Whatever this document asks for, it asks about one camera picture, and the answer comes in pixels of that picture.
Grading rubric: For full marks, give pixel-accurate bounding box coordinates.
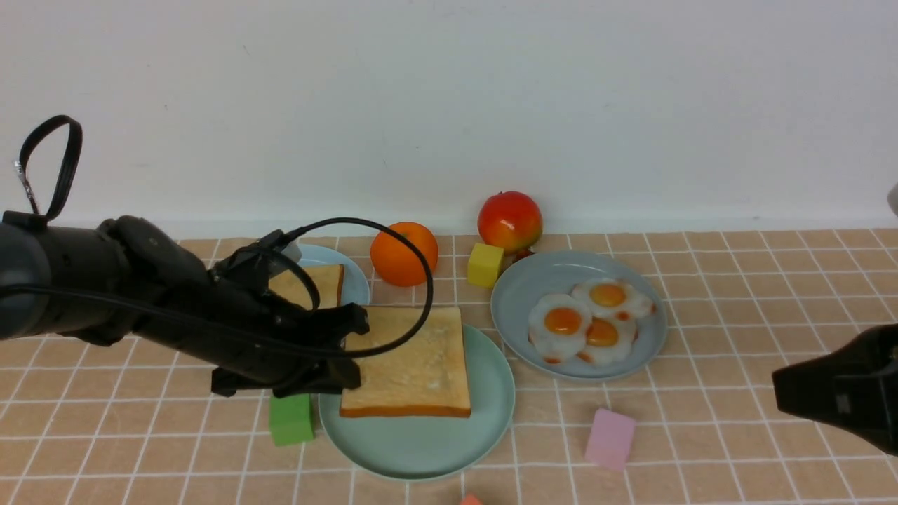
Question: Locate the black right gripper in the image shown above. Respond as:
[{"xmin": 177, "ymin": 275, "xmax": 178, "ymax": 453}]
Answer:
[{"xmin": 772, "ymin": 324, "xmax": 897, "ymax": 456}]

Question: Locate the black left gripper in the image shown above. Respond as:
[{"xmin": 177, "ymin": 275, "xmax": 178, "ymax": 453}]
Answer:
[{"xmin": 133, "ymin": 231, "xmax": 371, "ymax": 398}]

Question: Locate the toast slice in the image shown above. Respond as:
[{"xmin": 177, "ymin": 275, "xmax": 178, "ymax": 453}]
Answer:
[
  {"xmin": 269, "ymin": 263, "xmax": 344, "ymax": 310},
  {"xmin": 339, "ymin": 306, "xmax": 471, "ymax": 418}
]

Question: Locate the fried egg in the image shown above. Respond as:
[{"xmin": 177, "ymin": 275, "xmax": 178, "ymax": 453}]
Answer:
[
  {"xmin": 527, "ymin": 293, "xmax": 592, "ymax": 365},
  {"xmin": 570, "ymin": 278, "xmax": 657, "ymax": 321},
  {"xmin": 576, "ymin": 318, "xmax": 638, "ymax": 367}
]

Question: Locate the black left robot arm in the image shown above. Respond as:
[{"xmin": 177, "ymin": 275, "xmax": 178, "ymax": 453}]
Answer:
[{"xmin": 2, "ymin": 212, "xmax": 368, "ymax": 398}]

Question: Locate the light blue left plate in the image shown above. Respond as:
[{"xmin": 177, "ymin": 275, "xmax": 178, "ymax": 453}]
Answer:
[{"xmin": 298, "ymin": 244, "xmax": 371, "ymax": 306}]

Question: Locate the green cube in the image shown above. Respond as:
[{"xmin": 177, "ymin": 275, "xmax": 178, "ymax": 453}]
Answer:
[{"xmin": 269, "ymin": 394, "xmax": 315, "ymax": 447}]

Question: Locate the orange fruit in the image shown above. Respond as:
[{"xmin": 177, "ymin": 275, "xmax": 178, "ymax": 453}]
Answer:
[{"xmin": 370, "ymin": 222, "xmax": 438, "ymax": 287}]

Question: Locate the green centre plate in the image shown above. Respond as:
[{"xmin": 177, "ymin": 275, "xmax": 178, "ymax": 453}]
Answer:
[{"xmin": 318, "ymin": 324, "xmax": 516, "ymax": 482}]

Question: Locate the yellow cube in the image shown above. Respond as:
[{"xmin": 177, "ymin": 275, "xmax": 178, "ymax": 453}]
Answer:
[{"xmin": 467, "ymin": 243, "xmax": 504, "ymax": 288}]

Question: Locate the grey-blue right plate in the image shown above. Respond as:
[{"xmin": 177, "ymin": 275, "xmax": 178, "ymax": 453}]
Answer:
[{"xmin": 490, "ymin": 250, "xmax": 669, "ymax": 382}]

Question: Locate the red-orange cube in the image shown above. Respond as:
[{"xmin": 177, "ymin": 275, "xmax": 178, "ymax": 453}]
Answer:
[{"xmin": 460, "ymin": 494, "xmax": 483, "ymax": 505}]

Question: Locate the red yellow apple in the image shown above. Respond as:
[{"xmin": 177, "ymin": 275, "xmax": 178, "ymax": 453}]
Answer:
[{"xmin": 477, "ymin": 191, "xmax": 543, "ymax": 255}]

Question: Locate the pink cube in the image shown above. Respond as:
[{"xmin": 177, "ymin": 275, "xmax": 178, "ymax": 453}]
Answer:
[{"xmin": 584, "ymin": 408, "xmax": 637, "ymax": 472}]

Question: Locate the black cable loop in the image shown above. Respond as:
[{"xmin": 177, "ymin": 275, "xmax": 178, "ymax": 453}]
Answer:
[{"xmin": 14, "ymin": 115, "xmax": 83, "ymax": 224}]

